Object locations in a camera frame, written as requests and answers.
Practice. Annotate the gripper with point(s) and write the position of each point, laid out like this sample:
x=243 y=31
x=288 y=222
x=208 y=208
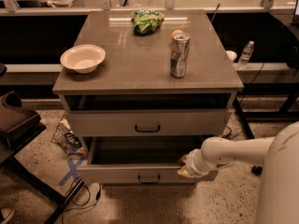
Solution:
x=192 y=164

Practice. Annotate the grey drawer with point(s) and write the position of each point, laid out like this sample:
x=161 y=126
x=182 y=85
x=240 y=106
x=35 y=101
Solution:
x=138 y=160
x=133 y=123

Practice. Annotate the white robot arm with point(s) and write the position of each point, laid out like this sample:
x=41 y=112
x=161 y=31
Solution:
x=278 y=156

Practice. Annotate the grey drawer cabinet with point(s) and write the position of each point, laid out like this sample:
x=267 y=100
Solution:
x=135 y=75

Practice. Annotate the black power adapter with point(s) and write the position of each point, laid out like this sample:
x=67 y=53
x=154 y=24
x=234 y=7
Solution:
x=226 y=136

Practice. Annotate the black chair leg right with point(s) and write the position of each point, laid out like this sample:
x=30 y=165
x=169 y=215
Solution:
x=257 y=170

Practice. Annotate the black table leg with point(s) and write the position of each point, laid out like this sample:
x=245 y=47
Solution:
x=243 y=120

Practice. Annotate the blue tape cross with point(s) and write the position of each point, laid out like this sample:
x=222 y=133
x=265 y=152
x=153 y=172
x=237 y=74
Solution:
x=72 y=172

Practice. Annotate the silver blue drink can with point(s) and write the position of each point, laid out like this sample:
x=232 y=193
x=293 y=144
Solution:
x=180 y=46

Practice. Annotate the white paper cup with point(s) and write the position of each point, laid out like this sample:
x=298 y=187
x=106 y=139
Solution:
x=231 y=55

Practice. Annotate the clear plastic water bottle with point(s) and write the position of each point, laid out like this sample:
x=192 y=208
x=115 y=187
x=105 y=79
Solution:
x=245 y=55

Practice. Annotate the orange fruit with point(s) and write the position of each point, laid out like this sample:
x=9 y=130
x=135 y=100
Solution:
x=176 y=32

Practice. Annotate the white bowl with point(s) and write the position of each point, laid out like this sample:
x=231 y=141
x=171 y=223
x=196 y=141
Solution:
x=83 y=59

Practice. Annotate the green chip bag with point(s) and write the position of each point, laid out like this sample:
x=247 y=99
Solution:
x=146 y=20

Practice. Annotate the dark chair left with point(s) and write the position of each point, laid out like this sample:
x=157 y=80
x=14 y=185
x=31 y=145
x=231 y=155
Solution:
x=18 y=127

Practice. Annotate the shoe at corner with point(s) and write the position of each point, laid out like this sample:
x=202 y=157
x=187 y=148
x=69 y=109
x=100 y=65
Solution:
x=6 y=214

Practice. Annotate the wire basket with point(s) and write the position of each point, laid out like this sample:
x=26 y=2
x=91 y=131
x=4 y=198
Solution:
x=64 y=138

